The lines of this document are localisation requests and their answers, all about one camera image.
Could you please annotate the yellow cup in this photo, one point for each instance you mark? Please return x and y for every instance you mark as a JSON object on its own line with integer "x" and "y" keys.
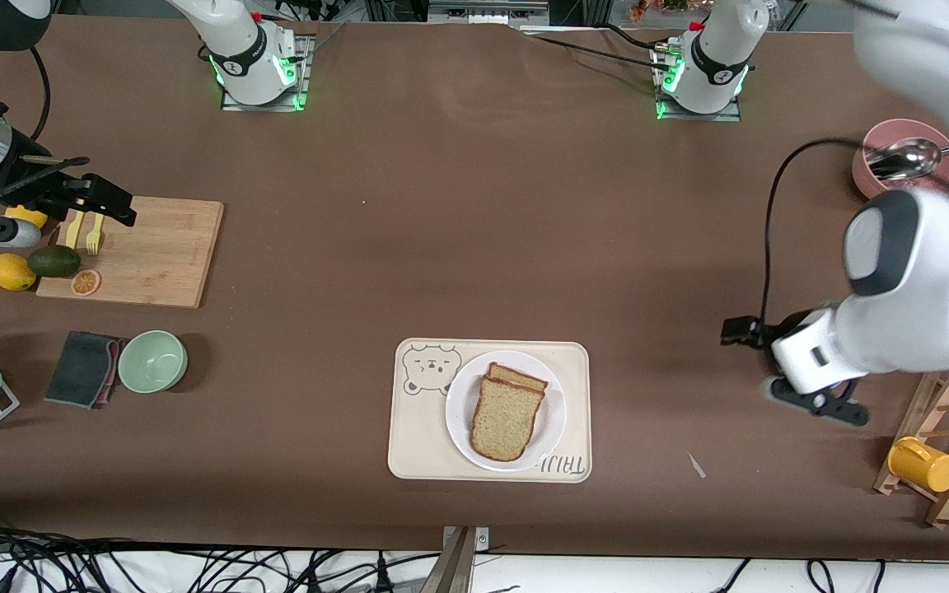
{"x": 927, "y": 468}

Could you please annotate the yellow lemon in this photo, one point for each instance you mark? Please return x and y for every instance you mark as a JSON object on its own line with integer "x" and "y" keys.
{"x": 30, "y": 218}
{"x": 11, "y": 272}

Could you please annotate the orange slice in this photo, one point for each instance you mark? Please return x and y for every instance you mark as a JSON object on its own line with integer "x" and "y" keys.
{"x": 86, "y": 282}

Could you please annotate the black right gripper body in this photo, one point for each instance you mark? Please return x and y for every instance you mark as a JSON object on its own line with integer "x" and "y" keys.
{"x": 39, "y": 191}

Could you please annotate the wooden cup rack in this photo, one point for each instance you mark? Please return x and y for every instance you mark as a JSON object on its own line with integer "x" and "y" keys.
{"x": 941, "y": 512}

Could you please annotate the dark grey folded cloth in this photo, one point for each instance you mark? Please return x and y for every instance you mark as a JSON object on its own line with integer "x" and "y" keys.
{"x": 79, "y": 366}

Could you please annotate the wooden cutting board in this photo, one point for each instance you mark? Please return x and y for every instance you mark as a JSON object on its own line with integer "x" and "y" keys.
{"x": 161, "y": 255}

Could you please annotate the pink ribbed bowl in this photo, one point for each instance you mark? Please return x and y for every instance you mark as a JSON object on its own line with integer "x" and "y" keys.
{"x": 903, "y": 128}

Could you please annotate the cream bear-print tray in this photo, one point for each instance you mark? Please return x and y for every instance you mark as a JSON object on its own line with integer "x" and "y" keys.
{"x": 417, "y": 436}

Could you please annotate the silver metal spoon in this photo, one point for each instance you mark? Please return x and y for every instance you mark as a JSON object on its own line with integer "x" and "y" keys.
{"x": 903, "y": 161}

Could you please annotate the pale green bowl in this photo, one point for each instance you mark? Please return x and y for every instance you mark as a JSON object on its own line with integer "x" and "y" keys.
{"x": 151, "y": 361}

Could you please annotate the grey metal box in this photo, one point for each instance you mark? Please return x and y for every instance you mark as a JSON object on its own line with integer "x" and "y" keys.
{"x": 483, "y": 12}

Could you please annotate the dark crust bread slice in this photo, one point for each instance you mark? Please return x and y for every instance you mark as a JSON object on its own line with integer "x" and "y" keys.
{"x": 524, "y": 379}

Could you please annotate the white round plate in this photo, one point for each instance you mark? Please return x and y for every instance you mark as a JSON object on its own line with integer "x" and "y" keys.
{"x": 549, "y": 420}

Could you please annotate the light brown bread slice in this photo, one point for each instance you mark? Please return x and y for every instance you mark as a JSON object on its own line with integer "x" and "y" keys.
{"x": 507, "y": 420}

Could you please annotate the small paper scrap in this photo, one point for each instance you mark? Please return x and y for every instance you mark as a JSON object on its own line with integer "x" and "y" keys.
{"x": 697, "y": 466}

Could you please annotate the yellow plastic fork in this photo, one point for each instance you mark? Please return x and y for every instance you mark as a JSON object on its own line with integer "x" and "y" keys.
{"x": 94, "y": 239}

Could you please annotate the yellow plastic knife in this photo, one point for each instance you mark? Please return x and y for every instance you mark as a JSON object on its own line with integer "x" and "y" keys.
{"x": 73, "y": 235}

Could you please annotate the metal table clamp bracket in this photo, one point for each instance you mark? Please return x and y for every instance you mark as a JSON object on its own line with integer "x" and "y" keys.
{"x": 460, "y": 568}

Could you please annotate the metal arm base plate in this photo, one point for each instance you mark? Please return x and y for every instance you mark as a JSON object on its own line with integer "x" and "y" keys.
{"x": 306, "y": 74}
{"x": 701, "y": 117}

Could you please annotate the green avocado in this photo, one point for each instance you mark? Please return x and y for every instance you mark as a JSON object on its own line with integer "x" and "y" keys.
{"x": 54, "y": 261}

